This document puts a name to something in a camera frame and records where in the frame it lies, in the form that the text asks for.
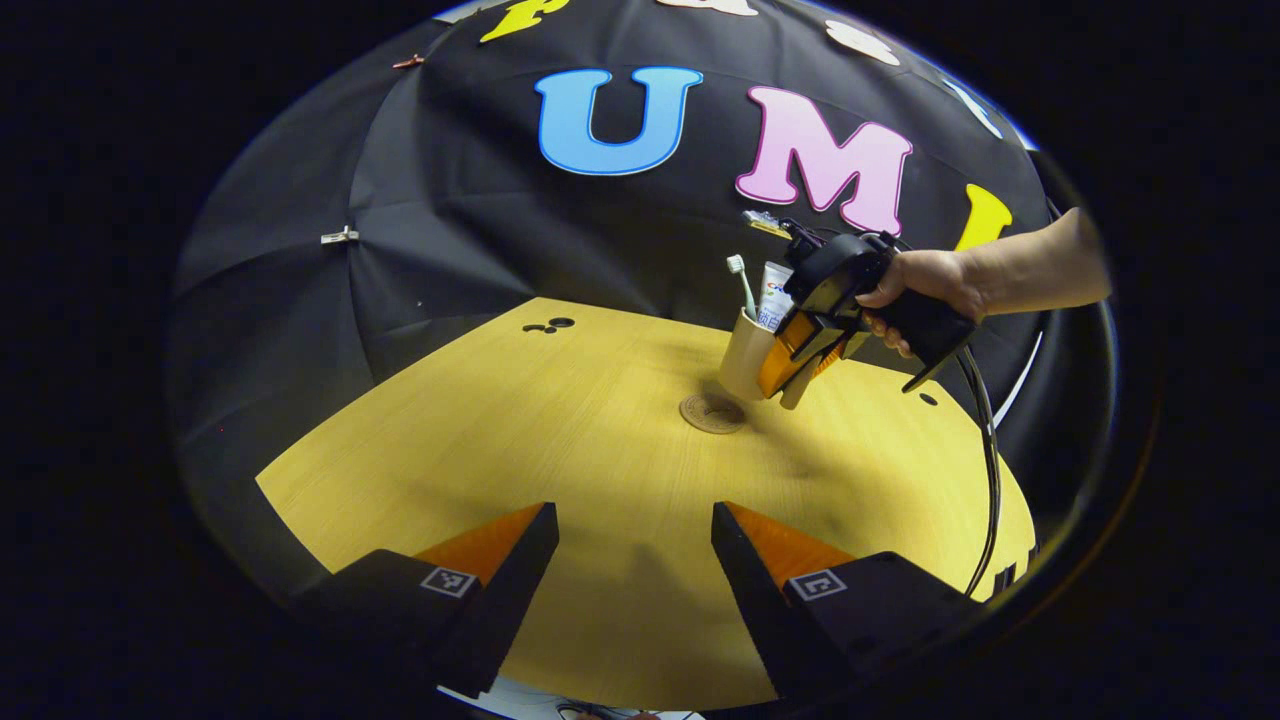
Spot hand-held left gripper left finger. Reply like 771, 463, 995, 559
290, 502, 561, 699

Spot white toothpaste tube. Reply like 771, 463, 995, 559
757, 262, 798, 332

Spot white strap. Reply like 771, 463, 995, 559
994, 330, 1044, 428

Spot black cable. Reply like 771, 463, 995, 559
952, 345, 1004, 599

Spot beige cup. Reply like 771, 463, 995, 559
718, 305, 819, 412

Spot light green toothbrush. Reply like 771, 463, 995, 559
727, 254, 758, 322

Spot round brown coaster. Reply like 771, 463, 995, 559
680, 392, 748, 435

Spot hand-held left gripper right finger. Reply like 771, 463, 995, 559
712, 500, 986, 701

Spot wooden desktop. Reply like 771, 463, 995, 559
255, 297, 1037, 713

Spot black backdrop cloth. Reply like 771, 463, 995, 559
170, 0, 1111, 561

